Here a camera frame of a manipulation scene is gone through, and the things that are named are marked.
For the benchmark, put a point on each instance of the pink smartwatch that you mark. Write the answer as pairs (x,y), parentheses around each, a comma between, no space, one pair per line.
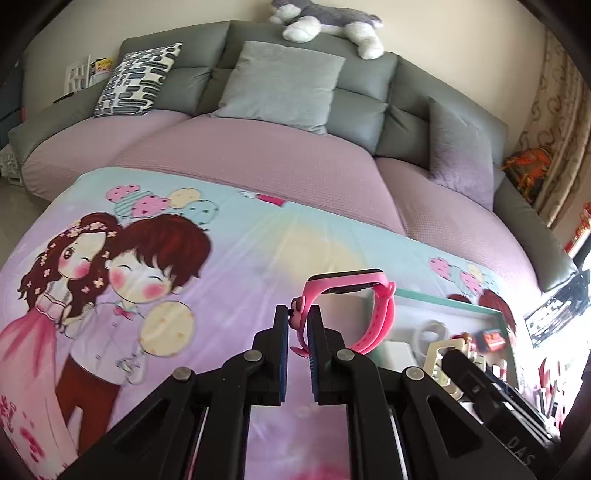
(374,318)

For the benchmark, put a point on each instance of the white square frame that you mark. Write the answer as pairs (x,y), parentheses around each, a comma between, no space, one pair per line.
(434,364)

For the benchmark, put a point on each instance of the blue cabinet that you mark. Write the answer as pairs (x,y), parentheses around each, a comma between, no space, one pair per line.
(9,110)

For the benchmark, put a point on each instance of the grey white plush dog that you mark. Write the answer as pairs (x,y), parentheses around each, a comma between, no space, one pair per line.
(323,14)

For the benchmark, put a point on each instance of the yellow booklet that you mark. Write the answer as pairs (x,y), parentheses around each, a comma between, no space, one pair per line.
(101,67)

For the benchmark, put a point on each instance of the black white patterned pillow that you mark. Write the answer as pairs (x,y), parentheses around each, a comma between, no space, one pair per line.
(134,78)

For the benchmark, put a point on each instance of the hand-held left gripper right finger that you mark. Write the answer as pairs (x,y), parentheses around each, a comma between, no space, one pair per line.
(315,369)

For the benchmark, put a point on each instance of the black white patterned object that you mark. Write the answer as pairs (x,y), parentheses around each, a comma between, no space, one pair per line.
(558,309)

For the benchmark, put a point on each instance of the patterned curtain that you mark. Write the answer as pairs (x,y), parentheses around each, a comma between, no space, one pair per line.
(563,115)

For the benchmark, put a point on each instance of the printed cartoon blanket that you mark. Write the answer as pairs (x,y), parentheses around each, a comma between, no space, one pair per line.
(258,258)

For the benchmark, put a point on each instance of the teal box tray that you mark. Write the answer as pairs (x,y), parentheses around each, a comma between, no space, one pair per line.
(457,318)

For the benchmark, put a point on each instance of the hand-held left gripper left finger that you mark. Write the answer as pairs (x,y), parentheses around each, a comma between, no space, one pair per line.
(281,364)

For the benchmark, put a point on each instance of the grey sofa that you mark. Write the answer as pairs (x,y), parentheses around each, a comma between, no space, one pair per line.
(364,110)

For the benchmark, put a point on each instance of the white magazine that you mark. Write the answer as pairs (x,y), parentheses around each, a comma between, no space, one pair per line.
(78,76)

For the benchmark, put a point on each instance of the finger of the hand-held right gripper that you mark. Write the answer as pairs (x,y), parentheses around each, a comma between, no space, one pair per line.
(466,378)
(521,399)

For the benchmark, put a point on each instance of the lace covered stool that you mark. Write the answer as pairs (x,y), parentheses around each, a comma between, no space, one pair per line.
(9,161)

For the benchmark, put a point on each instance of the purple sofa cover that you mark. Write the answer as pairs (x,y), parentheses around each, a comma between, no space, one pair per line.
(277,157)

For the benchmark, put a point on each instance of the purple grey cushion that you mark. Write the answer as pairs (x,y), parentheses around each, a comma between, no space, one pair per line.
(457,152)

